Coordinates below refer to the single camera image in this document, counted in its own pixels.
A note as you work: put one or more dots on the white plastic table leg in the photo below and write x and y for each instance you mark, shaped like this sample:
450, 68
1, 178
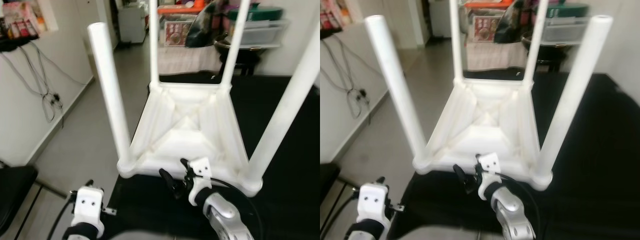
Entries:
110, 95
154, 45
395, 90
287, 110
575, 100
536, 40
455, 40
235, 45

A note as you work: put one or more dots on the white plastic table top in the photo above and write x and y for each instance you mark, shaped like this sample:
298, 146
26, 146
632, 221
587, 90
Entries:
490, 130
190, 135

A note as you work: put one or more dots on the black folding chair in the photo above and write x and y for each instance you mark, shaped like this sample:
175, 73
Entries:
15, 195
327, 185

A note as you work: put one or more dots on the black plug adapter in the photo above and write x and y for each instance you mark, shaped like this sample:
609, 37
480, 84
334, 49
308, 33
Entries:
362, 95
56, 98

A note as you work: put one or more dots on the black tablecloth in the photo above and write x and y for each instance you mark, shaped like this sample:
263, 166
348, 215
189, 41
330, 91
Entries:
590, 200
280, 210

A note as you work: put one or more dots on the beige mat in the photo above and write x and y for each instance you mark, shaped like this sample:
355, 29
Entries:
190, 60
495, 56

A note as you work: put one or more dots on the black stool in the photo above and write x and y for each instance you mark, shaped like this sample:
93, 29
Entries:
245, 62
552, 60

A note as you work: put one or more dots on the red printed box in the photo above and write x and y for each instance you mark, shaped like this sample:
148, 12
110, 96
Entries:
178, 32
485, 29

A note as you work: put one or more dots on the black bag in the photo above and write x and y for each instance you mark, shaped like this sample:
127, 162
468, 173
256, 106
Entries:
207, 25
512, 22

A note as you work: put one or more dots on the white cabinet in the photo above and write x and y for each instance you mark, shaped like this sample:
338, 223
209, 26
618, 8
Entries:
440, 17
132, 25

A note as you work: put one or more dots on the translucent grey plastic container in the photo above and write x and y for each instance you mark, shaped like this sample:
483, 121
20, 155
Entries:
570, 30
265, 34

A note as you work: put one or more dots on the orange lidded container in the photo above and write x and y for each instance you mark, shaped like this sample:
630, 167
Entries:
180, 7
487, 4

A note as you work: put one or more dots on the black device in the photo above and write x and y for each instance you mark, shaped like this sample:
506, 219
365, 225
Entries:
12, 44

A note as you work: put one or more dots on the pink snack packages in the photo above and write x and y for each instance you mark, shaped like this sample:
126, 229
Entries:
335, 15
22, 17

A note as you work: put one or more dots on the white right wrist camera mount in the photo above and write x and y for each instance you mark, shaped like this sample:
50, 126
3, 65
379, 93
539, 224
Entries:
200, 172
490, 167

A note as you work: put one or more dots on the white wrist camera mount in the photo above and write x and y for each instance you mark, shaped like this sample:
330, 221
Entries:
372, 202
87, 205
200, 172
490, 167

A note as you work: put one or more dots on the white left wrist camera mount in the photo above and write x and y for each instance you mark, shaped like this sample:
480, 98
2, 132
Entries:
372, 202
87, 205

